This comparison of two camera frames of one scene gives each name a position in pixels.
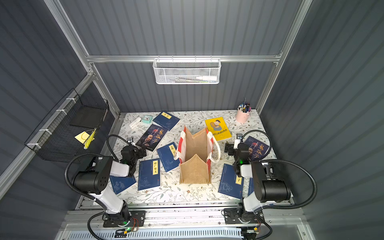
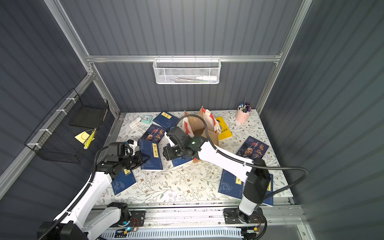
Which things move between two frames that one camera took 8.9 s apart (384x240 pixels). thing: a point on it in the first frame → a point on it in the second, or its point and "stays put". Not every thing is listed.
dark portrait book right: (257, 149) stays put
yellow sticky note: (82, 137) stays put
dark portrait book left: (152, 137) stays put
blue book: (120, 183) stays put
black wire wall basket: (70, 129) stays put
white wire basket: (186, 71) stays put
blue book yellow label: (149, 174) → (151, 149)
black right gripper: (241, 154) → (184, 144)
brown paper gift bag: (196, 155) → (194, 126)
